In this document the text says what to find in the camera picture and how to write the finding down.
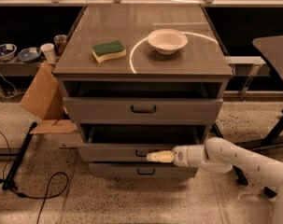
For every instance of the grey drawer cabinet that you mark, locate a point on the grey drawer cabinet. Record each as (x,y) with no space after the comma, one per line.
(197,71)

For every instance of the black right floor bar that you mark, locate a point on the black right floor bar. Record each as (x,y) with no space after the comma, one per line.
(241,179)

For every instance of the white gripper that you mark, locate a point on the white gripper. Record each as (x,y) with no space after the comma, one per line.
(182,156)

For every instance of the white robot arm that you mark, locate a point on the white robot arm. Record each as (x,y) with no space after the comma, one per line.
(218,155)

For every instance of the glass jar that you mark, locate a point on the glass jar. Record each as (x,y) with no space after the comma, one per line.
(60,42)

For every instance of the black floor bar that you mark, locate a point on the black floor bar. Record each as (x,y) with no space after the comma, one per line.
(241,179)
(9,181)

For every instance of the white paper cup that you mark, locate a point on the white paper cup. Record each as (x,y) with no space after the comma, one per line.
(48,50)

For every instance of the flat cardboard piece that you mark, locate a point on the flat cardboard piece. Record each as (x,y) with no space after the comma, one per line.
(55,126)

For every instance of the brown cardboard sheet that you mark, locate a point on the brown cardboard sheet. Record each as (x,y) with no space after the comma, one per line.
(43,97)

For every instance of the dark side table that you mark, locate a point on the dark side table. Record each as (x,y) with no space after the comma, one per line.
(271,49)

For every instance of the blue bowl on shelf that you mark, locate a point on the blue bowl on shelf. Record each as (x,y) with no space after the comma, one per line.
(29,55)

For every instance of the white bowl on shelf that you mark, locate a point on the white bowl on shelf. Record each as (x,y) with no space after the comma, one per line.
(7,52)

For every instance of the grey drawer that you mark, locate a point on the grey drawer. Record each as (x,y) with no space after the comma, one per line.
(132,143)
(144,111)
(140,170)

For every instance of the green yellow sponge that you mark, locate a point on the green yellow sponge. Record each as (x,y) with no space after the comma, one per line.
(108,51)

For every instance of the black left floor bar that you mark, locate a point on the black left floor bar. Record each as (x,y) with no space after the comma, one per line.
(9,181)

